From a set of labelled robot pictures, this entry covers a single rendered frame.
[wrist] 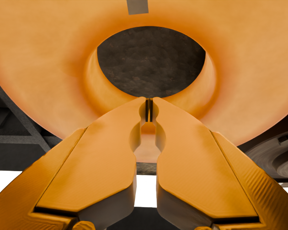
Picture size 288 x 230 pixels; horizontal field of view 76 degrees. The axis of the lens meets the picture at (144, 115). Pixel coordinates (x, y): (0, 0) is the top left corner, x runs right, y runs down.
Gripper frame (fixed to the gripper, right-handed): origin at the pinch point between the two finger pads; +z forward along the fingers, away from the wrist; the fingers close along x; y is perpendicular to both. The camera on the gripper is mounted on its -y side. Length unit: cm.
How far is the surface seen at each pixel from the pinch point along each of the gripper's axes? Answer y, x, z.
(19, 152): 548, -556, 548
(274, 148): 19.1, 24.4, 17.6
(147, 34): 1.4, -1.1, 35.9
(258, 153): 19.6, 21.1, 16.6
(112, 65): 9.4, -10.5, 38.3
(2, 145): 540, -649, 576
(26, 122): 258, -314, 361
